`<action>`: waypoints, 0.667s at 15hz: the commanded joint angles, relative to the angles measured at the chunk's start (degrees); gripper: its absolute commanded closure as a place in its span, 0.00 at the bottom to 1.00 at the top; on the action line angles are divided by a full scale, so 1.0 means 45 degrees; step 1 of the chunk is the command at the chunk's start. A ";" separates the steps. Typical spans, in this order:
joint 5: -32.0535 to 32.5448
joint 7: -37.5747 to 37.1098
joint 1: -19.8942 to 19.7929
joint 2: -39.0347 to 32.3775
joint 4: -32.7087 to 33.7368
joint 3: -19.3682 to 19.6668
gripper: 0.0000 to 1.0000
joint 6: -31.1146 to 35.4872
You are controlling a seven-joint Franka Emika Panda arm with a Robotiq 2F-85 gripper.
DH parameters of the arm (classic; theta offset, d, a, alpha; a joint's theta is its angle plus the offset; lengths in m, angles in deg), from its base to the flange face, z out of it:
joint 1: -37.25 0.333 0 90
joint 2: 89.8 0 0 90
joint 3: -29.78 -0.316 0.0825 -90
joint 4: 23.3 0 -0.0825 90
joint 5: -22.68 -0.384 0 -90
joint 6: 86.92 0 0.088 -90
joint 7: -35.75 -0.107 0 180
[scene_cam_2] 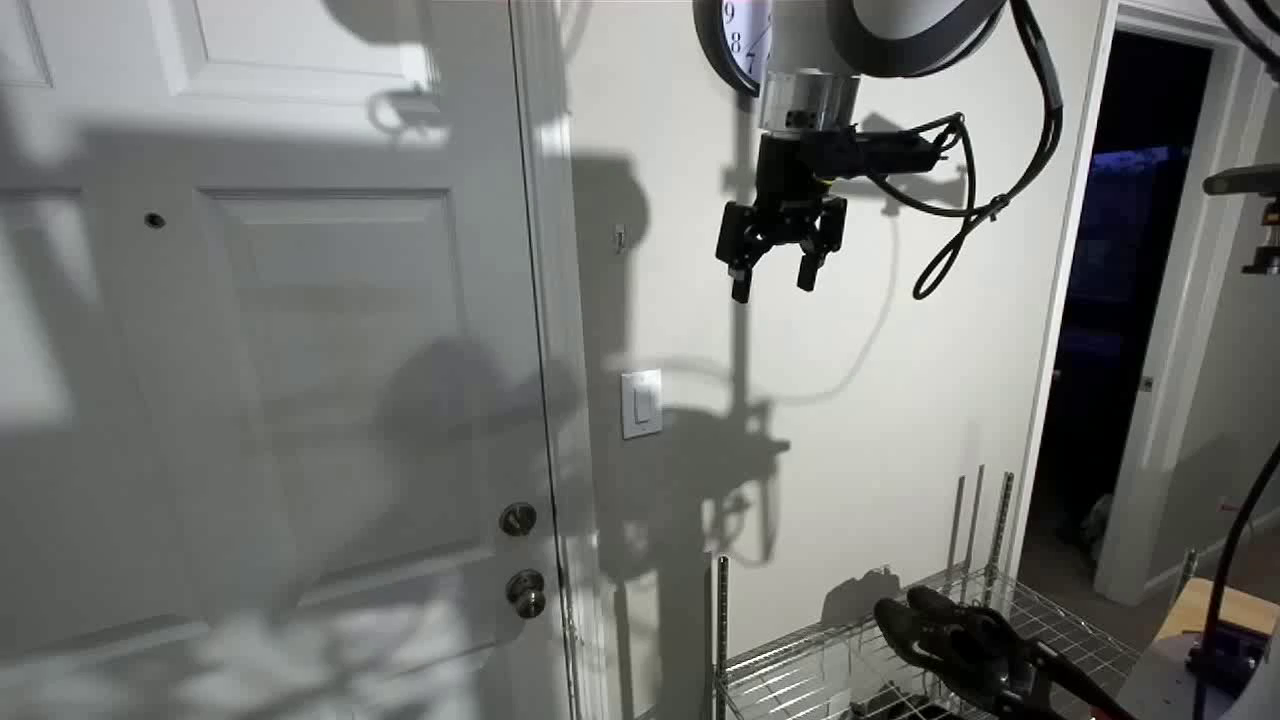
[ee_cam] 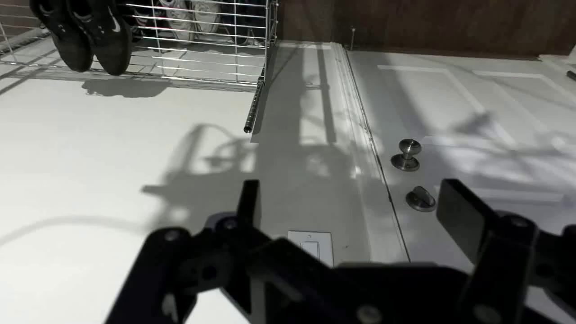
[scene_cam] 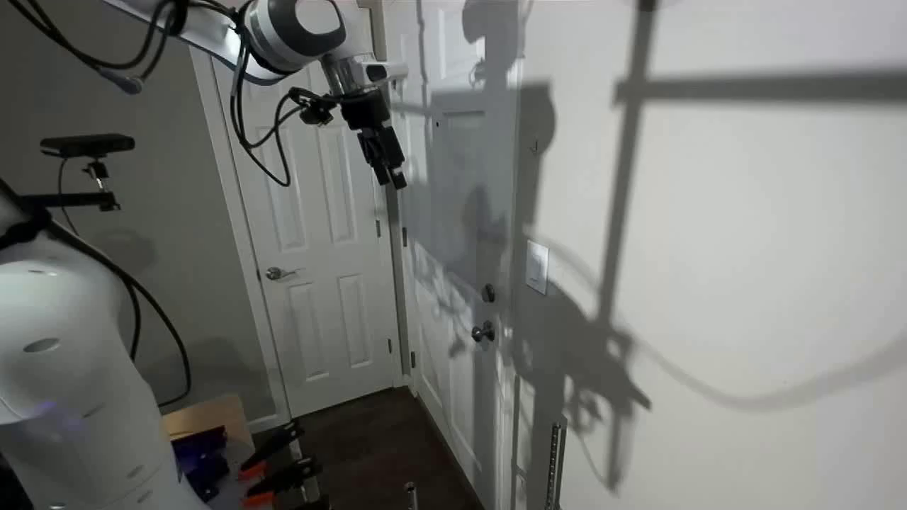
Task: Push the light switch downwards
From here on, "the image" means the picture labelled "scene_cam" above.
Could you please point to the black camera on stand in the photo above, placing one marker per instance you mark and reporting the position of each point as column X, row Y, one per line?
column 87, row 145

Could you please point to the white open door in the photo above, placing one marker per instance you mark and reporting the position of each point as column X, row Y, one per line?
column 456, row 285

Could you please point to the orange black clamp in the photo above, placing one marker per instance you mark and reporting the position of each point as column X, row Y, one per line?
column 279, row 464

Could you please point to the perforated metal rail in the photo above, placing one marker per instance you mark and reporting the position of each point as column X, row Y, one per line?
column 556, row 468

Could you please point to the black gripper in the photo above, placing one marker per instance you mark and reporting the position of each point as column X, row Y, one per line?
column 371, row 118

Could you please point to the blue plastic object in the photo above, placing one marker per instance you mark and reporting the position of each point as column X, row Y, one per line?
column 204, row 465

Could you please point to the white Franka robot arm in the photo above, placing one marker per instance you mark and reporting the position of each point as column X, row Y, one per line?
column 67, row 379

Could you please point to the white light switch plate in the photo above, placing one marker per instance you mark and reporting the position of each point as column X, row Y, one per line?
column 537, row 267

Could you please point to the white panel door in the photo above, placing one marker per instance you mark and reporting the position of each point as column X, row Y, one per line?
column 323, row 264

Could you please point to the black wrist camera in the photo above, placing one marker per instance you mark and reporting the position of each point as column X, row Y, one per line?
column 317, row 109

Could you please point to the black camera stand bracket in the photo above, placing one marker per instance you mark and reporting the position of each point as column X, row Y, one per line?
column 67, row 200

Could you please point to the dark round door knob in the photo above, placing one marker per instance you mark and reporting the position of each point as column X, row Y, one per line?
column 483, row 333

